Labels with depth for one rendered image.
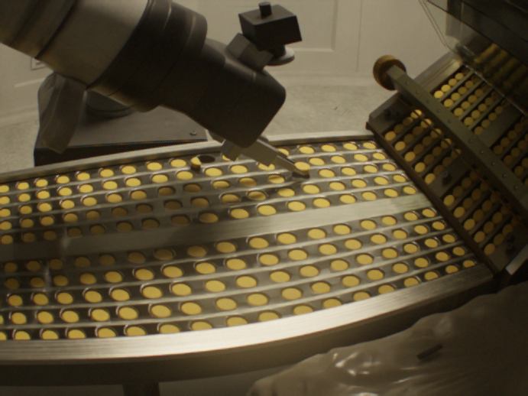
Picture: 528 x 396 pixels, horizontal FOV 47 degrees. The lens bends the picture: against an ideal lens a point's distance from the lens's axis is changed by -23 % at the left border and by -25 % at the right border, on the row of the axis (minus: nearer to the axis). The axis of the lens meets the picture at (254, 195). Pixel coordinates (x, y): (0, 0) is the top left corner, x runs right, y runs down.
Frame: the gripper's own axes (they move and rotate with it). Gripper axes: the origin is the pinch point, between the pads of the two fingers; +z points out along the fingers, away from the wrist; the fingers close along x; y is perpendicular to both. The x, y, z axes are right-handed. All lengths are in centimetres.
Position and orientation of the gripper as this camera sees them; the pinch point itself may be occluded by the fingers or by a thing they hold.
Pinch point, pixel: (299, 168)
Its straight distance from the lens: 52.5
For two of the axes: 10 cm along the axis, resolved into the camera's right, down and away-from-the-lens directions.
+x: -3.5, -5.1, 7.9
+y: 5.7, -7.8, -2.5
